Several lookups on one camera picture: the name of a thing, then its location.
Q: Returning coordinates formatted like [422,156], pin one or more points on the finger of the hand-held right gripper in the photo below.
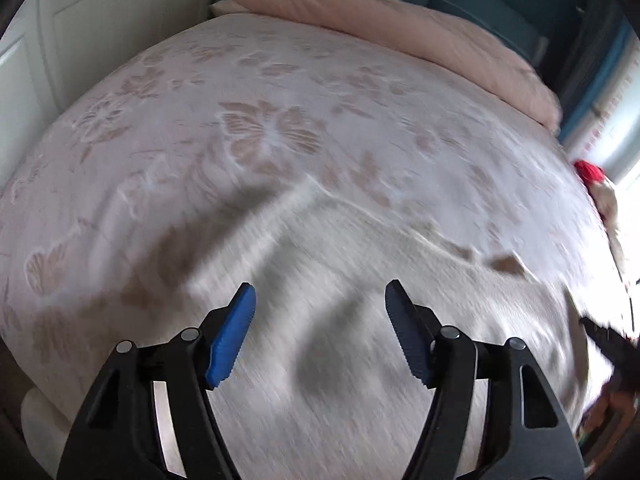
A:
[620,352]

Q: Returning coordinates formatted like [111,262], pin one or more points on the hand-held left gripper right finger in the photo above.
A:
[405,330]

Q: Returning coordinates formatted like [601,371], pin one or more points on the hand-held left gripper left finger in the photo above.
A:
[230,340]

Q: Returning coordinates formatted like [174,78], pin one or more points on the cream sweater with black hearts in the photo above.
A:
[350,270]

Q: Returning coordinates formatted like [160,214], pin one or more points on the red plush toy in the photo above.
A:
[590,171]

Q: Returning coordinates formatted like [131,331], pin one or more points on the pink butterfly blanket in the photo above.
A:
[250,110]

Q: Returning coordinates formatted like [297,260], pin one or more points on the pink duvet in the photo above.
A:
[400,25]

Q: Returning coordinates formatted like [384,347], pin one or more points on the dark curtain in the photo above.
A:
[585,45]

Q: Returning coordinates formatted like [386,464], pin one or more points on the teal bed headboard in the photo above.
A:
[475,5]

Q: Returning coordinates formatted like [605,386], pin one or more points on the white wardrobe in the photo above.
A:
[100,10]

